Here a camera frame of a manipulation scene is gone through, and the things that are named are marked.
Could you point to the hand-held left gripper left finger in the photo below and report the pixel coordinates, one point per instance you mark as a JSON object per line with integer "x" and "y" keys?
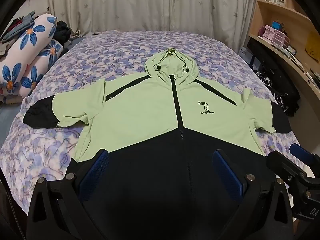
{"x": 96, "y": 170}

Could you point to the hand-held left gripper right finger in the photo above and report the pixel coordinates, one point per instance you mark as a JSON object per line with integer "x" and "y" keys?
{"x": 226, "y": 172}

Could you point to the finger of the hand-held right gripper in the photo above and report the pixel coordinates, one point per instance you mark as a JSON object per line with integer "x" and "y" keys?
{"x": 303, "y": 153}
{"x": 282, "y": 165}

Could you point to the green and black hooded jacket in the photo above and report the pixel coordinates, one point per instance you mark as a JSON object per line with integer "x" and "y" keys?
{"x": 125, "y": 110}

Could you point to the black white patterned cloth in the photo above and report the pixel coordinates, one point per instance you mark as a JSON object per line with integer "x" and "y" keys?
{"x": 282, "y": 95}

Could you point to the blue bed sheet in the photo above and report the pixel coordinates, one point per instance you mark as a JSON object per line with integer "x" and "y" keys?
{"x": 8, "y": 120}

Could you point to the black instrument bag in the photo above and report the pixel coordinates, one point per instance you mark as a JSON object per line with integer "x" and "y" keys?
{"x": 265, "y": 57}

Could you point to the yellow paper bag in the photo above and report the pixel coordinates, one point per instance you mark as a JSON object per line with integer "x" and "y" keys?
{"x": 313, "y": 47}

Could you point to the white cardboard box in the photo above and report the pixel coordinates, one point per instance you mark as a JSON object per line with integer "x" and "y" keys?
{"x": 246, "y": 54}

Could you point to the stack of pink boxes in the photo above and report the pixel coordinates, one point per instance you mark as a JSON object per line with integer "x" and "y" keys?
{"x": 275, "y": 36}

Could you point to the purple printed fleece blanket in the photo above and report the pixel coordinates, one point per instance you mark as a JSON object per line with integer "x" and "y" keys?
{"x": 112, "y": 45}

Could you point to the small blue box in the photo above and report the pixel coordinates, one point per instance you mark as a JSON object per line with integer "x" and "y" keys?
{"x": 278, "y": 25}

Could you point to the wooden shelf unit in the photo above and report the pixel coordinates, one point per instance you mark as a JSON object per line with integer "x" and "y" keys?
{"x": 297, "y": 17}

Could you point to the black cloth bundle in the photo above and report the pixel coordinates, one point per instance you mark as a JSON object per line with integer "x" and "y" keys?
{"x": 62, "y": 32}

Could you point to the large blue floral pillow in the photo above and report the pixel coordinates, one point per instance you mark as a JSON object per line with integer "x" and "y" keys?
{"x": 27, "y": 37}

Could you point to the grey folded garment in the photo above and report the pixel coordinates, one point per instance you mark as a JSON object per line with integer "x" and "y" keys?
{"x": 23, "y": 21}

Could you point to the cream patterned curtain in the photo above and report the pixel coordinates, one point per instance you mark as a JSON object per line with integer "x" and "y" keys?
{"x": 150, "y": 5}

